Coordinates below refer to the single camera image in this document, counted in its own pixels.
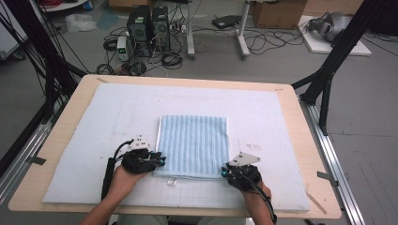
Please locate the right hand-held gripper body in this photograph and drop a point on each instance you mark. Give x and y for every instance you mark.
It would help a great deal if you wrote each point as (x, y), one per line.
(245, 175)

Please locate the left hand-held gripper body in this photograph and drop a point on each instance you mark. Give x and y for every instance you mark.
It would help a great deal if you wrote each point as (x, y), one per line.
(137, 161)

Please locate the blue striped towel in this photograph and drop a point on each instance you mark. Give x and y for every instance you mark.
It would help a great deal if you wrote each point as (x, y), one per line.
(194, 143)

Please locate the person's right hand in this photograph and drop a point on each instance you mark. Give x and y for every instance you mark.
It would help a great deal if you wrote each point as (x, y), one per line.
(256, 197)

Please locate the person's left hand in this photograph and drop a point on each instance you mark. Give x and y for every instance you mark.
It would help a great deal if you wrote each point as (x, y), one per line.
(123, 184)

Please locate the white foam mat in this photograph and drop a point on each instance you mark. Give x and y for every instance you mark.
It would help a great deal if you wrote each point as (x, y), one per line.
(125, 109)

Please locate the white power supply box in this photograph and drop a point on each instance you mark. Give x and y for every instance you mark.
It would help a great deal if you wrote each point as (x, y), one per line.
(122, 47)

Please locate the white-legged desk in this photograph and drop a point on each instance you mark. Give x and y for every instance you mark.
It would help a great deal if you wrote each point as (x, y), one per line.
(191, 37)

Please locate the black computer tower green label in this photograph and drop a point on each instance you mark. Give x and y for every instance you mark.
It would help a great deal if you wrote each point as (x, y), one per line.
(139, 31)

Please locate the flat black device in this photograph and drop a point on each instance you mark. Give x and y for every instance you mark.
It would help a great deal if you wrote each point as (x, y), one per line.
(226, 21)

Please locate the white floor board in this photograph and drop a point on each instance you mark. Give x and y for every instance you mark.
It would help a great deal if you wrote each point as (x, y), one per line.
(322, 47)

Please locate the clear plastic bag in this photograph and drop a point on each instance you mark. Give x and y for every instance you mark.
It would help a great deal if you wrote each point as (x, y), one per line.
(79, 22)

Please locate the large cardboard box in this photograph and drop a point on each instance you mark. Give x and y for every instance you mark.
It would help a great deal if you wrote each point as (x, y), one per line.
(278, 15)

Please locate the grey headset device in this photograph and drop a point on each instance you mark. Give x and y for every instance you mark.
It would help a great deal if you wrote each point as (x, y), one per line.
(333, 25)

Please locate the aluminium rail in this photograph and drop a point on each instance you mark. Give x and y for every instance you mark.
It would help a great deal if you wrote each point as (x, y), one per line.
(18, 162)
(331, 162)

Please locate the black metal frame stand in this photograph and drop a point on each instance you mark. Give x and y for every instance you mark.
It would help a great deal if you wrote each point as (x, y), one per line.
(341, 47)
(31, 37)

